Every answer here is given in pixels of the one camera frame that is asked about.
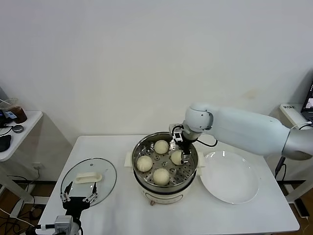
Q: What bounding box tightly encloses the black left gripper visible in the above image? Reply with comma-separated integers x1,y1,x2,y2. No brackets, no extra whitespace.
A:
60,181,99,217

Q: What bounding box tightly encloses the glass lid with cream handle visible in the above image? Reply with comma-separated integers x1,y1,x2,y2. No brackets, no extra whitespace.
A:
60,158,117,209

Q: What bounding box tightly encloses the white round plate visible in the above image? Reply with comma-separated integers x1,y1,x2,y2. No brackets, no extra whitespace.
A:
199,150,260,205

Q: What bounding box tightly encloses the white side table with monitor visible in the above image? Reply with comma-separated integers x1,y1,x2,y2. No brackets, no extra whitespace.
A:
0,110,44,211

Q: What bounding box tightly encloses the cream electric cooking pot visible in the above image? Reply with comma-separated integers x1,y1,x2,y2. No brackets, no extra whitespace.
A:
133,168,205,207

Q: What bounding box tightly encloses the black floor power strip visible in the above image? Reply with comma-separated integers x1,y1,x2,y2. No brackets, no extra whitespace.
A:
294,198,310,218

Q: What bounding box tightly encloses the black floor cable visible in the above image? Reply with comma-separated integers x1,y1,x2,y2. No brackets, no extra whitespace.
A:
0,215,37,235

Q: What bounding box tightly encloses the black monitor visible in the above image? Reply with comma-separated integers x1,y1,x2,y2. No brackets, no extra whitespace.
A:
0,85,8,128

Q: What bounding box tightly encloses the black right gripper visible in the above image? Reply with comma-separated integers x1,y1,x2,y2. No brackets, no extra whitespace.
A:
180,137,196,165

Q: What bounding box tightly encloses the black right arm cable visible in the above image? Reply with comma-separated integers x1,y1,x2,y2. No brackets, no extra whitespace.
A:
195,138,218,147

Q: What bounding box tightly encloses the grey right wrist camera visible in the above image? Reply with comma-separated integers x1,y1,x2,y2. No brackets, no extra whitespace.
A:
168,123,185,144

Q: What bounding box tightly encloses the white cable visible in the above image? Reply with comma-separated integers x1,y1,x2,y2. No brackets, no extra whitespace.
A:
291,121,313,130

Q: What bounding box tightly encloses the white steamed baozi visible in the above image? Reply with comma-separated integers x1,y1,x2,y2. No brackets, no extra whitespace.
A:
135,155,154,172
170,150,184,165
154,140,170,155
153,168,170,186

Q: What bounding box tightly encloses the dark open laptop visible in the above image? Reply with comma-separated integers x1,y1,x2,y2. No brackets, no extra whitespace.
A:
302,80,313,120

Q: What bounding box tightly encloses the stainless steel steamer basket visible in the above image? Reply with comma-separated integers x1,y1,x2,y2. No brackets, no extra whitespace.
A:
125,132,206,191

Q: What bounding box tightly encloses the black cable with adapter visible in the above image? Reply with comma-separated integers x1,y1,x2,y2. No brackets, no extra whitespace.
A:
275,156,287,181

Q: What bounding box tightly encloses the plastic iced coffee cup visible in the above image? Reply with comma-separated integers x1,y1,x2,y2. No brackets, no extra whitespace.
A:
0,97,28,124

